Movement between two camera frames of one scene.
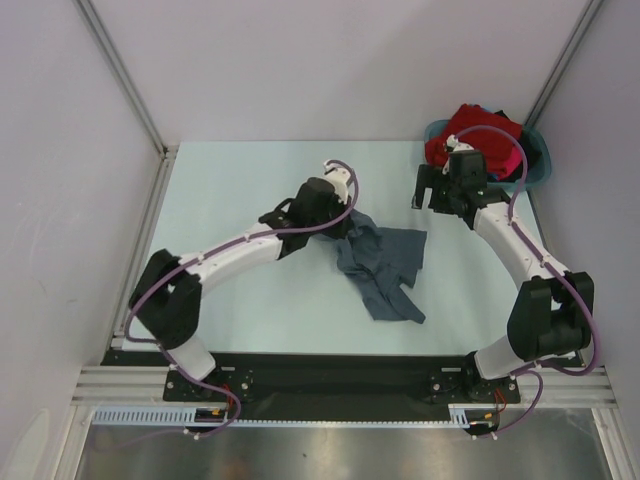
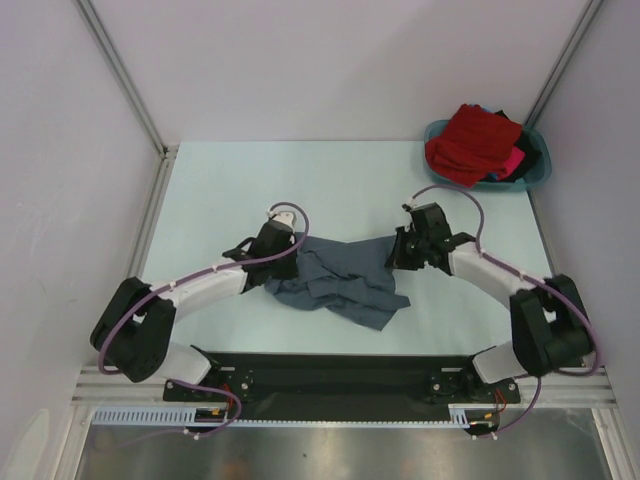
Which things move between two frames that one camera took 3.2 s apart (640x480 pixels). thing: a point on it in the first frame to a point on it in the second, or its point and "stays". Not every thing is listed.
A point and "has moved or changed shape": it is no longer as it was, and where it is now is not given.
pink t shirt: [513, 160] stays
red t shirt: [497, 145] stays
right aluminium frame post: [561, 65] stays
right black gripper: [430, 177] to [398, 256]
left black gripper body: [334, 208] to [283, 266]
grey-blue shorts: [384, 260] has moved or changed shape
